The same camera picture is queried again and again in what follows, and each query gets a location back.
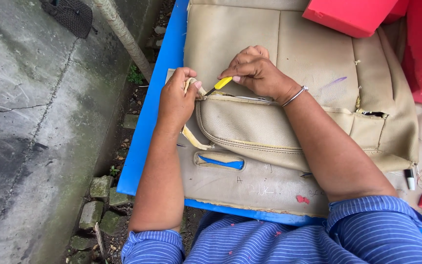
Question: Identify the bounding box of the person's left hand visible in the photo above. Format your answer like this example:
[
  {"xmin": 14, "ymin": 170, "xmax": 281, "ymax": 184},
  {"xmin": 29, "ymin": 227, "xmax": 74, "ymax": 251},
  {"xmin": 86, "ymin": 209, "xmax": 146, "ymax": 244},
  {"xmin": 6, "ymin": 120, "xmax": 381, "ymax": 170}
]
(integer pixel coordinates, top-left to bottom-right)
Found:
[{"xmin": 158, "ymin": 67, "xmax": 203, "ymax": 130}]

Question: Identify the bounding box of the thin tree trunk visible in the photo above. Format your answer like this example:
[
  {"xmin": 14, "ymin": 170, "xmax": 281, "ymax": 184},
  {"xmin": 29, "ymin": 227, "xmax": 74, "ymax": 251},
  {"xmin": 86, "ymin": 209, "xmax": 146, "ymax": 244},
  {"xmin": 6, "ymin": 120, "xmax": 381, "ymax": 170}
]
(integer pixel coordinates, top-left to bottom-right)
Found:
[{"xmin": 93, "ymin": 0, "xmax": 154, "ymax": 83}]

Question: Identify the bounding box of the yellow handled seam ripper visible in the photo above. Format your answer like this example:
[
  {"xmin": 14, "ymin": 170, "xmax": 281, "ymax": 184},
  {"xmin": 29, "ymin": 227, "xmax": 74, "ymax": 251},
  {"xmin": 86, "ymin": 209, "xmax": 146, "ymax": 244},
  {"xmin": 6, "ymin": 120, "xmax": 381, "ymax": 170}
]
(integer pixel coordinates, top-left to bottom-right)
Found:
[{"xmin": 204, "ymin": 76, "xmax": 233, "ymax": 97}]

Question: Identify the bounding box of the flat beige leather panel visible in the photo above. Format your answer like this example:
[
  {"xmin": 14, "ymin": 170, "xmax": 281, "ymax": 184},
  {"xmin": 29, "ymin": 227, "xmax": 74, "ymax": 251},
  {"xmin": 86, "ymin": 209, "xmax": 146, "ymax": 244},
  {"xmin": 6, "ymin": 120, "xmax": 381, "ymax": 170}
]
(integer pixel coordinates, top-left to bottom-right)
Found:
[{"xmin": 165, "ymin": 68, "xmax": 422, "ymax": 219}]

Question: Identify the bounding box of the blue striped shirt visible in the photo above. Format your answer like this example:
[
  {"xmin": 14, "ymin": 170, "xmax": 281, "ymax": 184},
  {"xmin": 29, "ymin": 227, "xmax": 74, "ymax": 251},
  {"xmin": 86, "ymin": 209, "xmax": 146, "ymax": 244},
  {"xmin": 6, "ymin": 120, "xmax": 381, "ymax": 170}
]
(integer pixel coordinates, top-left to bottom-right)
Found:
[{"xmin": 120, "ymin": 195, "xmax": 422, "ymax": 264}]

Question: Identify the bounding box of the person's right hand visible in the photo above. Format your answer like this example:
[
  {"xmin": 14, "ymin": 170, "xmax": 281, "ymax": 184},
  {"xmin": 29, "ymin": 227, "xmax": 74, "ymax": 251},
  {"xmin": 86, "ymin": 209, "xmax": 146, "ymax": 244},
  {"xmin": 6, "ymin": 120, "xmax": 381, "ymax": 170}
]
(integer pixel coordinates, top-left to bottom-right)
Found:
[{"xmin": 218, "ymin": 45, "xmax": 302, "ymax": 105}]

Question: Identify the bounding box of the blue table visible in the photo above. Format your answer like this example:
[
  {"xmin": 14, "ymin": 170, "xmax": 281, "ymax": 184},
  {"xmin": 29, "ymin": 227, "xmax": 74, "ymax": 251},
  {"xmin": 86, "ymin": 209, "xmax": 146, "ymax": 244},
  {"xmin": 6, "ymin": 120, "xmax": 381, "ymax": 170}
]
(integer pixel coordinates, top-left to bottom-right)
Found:
[{"xmin": 117, "ymin": 0, "xmax": 422, "ymax": 253}]

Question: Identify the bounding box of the black and white marker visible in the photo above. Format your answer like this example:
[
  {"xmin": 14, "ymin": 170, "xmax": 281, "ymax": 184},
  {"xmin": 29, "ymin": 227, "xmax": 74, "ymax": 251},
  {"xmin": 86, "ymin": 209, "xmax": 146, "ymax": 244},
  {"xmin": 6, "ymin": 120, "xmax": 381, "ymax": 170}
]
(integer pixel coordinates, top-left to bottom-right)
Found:
[{"xmin": 404, "ymin": 168, "xmax": 416, "ymax": 191}]

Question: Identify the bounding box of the beige leather seat cover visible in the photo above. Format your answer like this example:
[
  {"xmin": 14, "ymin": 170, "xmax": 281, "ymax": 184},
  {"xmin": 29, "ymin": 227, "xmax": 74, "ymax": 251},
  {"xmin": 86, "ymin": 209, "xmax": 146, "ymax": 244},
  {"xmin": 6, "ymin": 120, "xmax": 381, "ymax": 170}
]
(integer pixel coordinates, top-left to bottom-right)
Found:
[{"xmin": 181, "ymin": 0, "xmax": 420, "ymax": 173}]

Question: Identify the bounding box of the black mesh mat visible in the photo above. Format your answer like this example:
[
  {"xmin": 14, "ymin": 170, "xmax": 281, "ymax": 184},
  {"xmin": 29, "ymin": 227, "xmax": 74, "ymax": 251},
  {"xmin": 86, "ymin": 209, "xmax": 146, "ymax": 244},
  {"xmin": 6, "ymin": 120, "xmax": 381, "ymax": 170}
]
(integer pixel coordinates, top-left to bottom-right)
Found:
[{"xmin": 40, "ymin": 0, "xmax": 94, "ymax": 39}]

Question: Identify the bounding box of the silver bangle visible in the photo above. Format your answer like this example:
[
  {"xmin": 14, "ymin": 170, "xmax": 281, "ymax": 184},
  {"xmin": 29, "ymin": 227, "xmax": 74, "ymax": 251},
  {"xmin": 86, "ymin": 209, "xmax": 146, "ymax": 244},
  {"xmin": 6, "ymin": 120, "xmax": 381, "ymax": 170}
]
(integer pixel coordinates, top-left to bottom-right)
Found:
[{"xmin": 281, "ymin": 85, "xmax": 309, "ymax": 108}]

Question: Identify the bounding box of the row of mossy bricks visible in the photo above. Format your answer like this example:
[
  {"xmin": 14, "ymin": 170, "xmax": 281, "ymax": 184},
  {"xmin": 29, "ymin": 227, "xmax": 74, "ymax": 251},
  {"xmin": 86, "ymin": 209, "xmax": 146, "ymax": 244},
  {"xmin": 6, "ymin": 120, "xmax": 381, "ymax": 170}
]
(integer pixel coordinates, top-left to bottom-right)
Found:
[{"xmin": 67, "ymin": 114, "xmax": 140, "ymax": 264}]

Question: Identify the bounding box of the red foam block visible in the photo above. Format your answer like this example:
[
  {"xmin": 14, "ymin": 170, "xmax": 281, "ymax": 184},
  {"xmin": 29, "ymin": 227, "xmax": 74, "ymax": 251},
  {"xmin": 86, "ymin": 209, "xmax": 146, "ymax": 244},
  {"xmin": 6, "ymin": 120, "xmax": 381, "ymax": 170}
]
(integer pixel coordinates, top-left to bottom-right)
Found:
[{"xmin": 302, "ymin": 0, "xmax": 401, "ymax": 39}]

